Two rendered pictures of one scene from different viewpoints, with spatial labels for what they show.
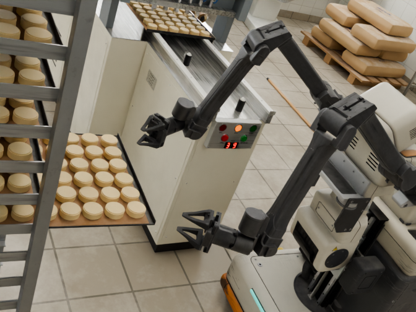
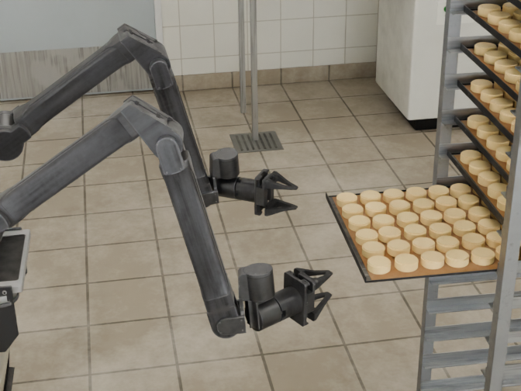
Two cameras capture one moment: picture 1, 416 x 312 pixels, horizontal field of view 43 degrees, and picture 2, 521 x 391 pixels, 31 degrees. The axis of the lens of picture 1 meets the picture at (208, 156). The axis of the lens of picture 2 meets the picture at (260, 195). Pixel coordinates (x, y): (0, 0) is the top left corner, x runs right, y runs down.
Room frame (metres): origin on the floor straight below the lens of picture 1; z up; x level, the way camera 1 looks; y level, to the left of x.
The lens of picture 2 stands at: (3.00, 0.84, 2.01)
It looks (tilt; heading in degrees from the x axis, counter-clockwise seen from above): 27 degrees down; 206
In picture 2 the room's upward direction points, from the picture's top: 1 degrees counter-clockwise
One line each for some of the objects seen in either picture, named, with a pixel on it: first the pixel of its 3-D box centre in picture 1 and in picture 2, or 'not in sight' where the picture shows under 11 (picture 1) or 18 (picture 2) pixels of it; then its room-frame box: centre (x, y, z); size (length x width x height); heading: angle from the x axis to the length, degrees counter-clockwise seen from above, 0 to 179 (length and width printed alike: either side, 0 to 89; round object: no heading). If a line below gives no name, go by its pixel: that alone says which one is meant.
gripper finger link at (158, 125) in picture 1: (150, 130); (313, 285); (1.47, 0.21, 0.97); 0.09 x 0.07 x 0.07; 155
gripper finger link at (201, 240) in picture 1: (194, 229); (279, 199); (1.11, -0.04, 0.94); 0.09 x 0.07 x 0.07; 94
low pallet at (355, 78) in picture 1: (351, 60); not in sight; (6.20, -1.18, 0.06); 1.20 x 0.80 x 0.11; 38
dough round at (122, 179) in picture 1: (123, 180); (359, 223); (1.18, 0.19, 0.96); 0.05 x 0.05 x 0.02
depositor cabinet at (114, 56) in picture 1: (121, 57); not in sight; (3.10, 0.76, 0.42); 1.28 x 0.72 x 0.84; 38
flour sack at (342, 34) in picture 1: (349, 36); not in sight; (6.08, -1.00, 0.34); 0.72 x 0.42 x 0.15; 40
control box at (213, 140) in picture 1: (233, 134); not in sight; (2.04, -0.07, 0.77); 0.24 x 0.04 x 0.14; 128
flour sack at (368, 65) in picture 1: (374, 63); not in sight; (5.98, -1.37, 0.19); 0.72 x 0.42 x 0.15; 130
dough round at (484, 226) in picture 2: not in sight; (488, 226); (1.07, 0.47, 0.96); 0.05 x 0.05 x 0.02
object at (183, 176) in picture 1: (180, 143); not in sight; (2.32, 0.16, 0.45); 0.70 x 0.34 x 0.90; 38
